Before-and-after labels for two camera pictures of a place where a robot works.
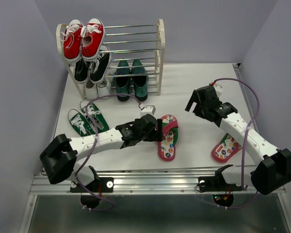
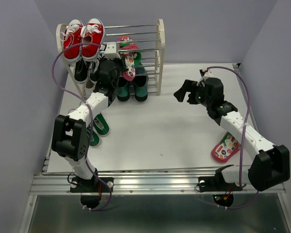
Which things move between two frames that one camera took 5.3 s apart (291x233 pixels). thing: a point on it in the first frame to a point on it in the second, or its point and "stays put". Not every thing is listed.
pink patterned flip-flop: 166,148 to 133,58
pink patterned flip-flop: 226,148 stays put
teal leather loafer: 140,83 stays put
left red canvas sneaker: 72,40 stays put
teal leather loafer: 122,83 stays put
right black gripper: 194,98 to 188,86
